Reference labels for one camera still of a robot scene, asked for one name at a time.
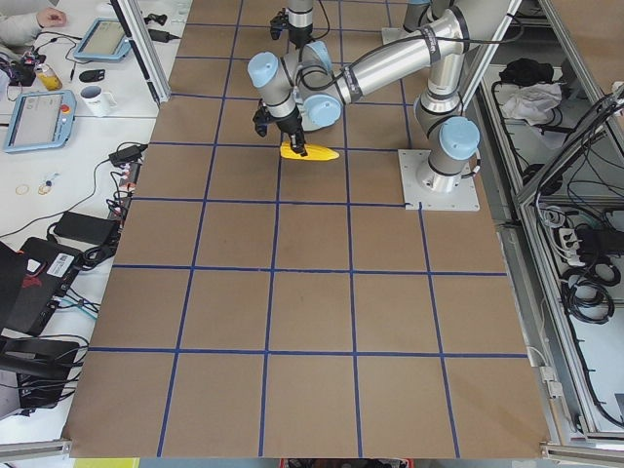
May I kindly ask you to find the person's hand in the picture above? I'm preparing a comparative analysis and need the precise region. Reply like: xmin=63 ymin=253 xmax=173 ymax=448
xmin=36 ymin=8 xmax=67 ymax=28

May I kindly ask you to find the white mug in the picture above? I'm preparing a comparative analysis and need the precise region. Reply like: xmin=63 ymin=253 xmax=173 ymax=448
xmin=80 ymin=85 xmax=117 ymax=117

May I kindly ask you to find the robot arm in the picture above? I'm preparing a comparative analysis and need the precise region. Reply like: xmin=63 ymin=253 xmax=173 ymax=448
xmin=248 ymin=1 xmax=512 ymax=193
xmin=269 ymin=0 xmax=313 ymax=49

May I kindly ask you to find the black computer mouse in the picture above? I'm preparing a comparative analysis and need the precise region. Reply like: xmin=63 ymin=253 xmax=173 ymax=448
xmin=79 ymin=68 xmax=105 ymax=83

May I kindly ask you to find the white cloth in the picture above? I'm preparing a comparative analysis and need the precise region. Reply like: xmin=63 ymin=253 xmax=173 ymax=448
xmin=501 ymin=83 xmax=563 ymax=126

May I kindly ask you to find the teach pendant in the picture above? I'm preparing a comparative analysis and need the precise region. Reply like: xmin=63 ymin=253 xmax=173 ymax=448
xmin=3 ymin=90 xmax=76 ymax=153
xmin=73 ymin=18 xmax=131 ymax=61

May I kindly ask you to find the yellow corn cob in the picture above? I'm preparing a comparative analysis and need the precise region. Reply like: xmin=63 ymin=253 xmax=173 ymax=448
xmin=280 ymin=142 xmax=339 ymax=161

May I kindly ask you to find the teach pendant far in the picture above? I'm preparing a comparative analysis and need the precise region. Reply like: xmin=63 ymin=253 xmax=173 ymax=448
xmin=73 ymin=18 xmax=131 ymax=61

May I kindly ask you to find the black power brick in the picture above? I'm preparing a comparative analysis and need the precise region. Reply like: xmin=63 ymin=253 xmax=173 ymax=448
xmin=54 ymin=212 xmax=120 ymax=245

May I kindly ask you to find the aluminium frame post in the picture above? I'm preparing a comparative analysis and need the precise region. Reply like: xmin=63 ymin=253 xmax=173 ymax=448
xmin=110 ymin=0 xmax=171 ymax=105

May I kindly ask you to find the white power strip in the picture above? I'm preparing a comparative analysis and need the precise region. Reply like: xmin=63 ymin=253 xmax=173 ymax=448
xmin=557 ymin=227 xmax=585 ymax=267

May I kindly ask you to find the teach pendant near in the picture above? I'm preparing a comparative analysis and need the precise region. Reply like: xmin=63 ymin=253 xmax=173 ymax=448
xmin=3 ymin=90 xmax=76 ymax=153

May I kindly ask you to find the orange bottle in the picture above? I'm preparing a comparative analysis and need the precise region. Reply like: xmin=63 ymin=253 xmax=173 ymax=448
xmin=35 ymin=63 xmax=62 ymax=91

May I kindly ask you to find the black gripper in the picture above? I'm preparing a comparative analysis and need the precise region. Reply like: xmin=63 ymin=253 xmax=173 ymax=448
xmin=253 ymin=99 xmax=307 ymax=156
xmin=270 ymin=8 xmax=290 ymax=39

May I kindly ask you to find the black cloth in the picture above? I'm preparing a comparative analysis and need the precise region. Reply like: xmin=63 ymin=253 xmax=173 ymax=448
xmin=499 ymin=58 xmax=554 ymax=87

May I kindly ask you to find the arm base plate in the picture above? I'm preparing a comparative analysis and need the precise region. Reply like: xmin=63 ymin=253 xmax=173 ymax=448
xmin=398 ymin=149 xmax=480 ymax=212
xmin=381 ymin=27 xmax=413 ymax=45

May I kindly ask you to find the black laptop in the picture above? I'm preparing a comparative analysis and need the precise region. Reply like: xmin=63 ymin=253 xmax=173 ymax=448
xmin=6 ymin=237 xmax=83 ymax=336

